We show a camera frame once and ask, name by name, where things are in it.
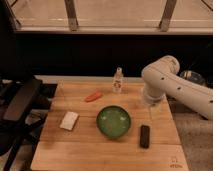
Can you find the orange red pepper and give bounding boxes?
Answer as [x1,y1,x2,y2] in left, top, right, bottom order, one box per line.
[85,91,102,102]

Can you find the black office chair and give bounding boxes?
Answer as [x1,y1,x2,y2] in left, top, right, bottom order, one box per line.
[0,78,51,171]

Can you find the wooden cutting board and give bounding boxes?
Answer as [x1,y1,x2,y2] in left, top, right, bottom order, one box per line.
[31,82,189,171]

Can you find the white sponge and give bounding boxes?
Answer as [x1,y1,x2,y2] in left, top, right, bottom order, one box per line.
[60,112,79,131]

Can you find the black rectangular remote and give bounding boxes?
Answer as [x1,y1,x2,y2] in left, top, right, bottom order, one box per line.
[140,125,150,148]

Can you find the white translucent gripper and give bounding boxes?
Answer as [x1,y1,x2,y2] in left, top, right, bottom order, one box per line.
[142,87,162,106]

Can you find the clear spray bottle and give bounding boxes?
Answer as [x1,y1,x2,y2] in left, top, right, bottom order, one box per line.
[113,67,123,93]

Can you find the round metal bowl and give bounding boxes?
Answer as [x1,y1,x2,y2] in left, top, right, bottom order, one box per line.
[180,70,205,86]

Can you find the green bowl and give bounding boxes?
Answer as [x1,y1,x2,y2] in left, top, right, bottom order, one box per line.
[96,105,131,139]

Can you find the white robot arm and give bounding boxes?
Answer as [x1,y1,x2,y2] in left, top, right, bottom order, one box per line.
[141,55,213,120]

